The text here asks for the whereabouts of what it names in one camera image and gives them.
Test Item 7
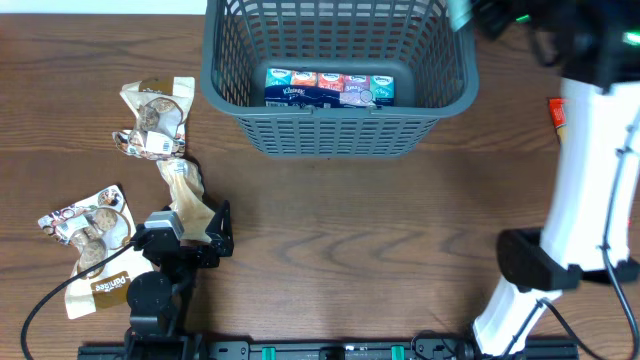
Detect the mint green snack packet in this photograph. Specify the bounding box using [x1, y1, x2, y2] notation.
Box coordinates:
[446, 0, 473, 32]

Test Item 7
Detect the beige snack bag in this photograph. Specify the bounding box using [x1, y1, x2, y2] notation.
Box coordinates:
[156, 158, 215, 243]

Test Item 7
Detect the Panibee cookie bag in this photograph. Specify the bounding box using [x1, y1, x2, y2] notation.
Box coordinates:
[38, 185, 153, 319]

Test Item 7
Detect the San Remo spaghetti packet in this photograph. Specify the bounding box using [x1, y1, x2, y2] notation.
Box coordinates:
[548, 97, 566, 144]

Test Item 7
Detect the beige cookie bag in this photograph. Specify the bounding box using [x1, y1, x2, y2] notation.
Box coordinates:
[112, 77, 196, 161]

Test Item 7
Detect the Kleenex tissue multipack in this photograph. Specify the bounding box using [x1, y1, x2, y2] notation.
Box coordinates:
[264, 68, 395, 108]

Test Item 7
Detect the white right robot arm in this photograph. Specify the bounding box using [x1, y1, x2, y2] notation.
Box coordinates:
[469, 0, 639, 359]

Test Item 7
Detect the grey plastic basket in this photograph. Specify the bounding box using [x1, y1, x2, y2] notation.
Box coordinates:
[201, 0, 479, 157]

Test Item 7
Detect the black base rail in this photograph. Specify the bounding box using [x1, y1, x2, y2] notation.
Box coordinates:
[77, 335, 580, 360]

